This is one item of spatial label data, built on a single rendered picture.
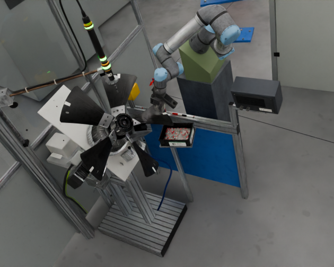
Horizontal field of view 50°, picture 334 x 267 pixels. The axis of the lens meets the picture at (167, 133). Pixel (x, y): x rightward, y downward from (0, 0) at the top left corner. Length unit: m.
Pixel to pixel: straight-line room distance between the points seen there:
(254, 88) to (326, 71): 1.78
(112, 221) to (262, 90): 1.74
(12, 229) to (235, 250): 1.62
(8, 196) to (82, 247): 0.89
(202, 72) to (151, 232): 1.33
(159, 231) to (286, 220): 0.99
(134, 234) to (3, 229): 0.98
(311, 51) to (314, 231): 1.67
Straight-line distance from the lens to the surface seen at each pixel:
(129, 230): 3.07
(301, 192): 3.14
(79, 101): 2.12
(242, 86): 2.14
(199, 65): 2.53
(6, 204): 2.70
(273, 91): 2.09
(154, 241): 2.95
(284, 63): 3.85
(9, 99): 2.20
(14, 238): 2.85
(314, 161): 3.34
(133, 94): 2.65
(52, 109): 2.34
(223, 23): 2.03
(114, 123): 2.13
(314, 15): 3.51
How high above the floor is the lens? 2.60
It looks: 44 degrees down
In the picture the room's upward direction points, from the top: 19 degrees counter-clockwise
